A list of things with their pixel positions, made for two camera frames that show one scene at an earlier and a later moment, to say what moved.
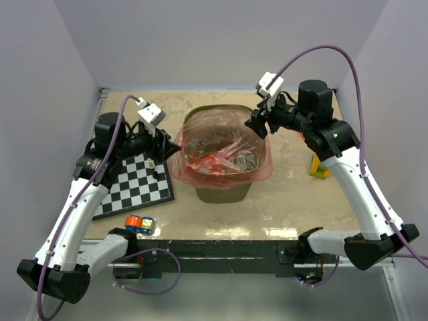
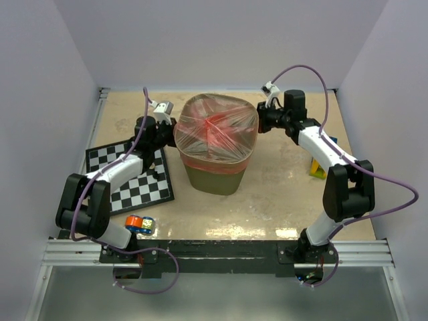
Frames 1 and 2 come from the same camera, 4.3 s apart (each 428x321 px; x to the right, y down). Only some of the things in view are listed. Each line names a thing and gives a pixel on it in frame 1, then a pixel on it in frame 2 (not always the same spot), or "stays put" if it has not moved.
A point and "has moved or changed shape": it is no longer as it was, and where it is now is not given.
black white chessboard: [142, 181] stays put
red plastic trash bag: [218, 150] has moved or changed shape
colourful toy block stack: [318, 168] stays put
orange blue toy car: [143, 225] stays put
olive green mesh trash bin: [230, 195] to [214, 183]
